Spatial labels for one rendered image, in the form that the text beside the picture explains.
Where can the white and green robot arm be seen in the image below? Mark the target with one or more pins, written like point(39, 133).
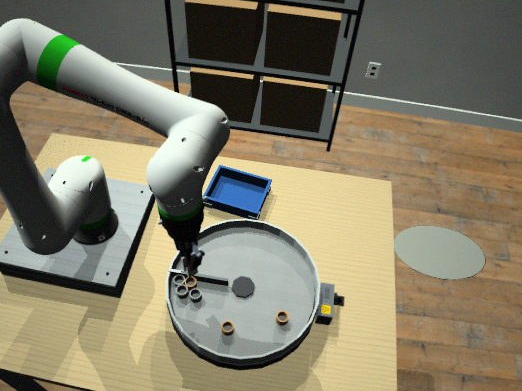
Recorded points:
point(196, 133)

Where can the blue open tray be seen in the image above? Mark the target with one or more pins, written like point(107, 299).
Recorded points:
point(237, 192)

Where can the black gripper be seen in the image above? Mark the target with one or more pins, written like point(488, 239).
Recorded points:
point(191, 259)

